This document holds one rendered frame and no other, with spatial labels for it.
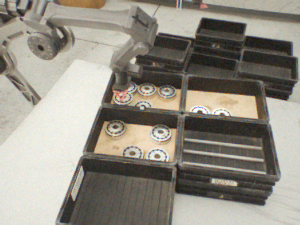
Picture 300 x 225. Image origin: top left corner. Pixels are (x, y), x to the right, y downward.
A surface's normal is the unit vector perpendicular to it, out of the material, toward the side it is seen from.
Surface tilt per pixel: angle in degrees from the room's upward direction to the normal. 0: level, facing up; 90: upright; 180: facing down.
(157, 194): 0
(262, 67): 0
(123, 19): 34
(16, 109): 0
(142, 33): 63
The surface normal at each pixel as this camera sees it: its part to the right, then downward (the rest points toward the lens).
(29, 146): 0.00, -0.70
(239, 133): -0.14, 0.71
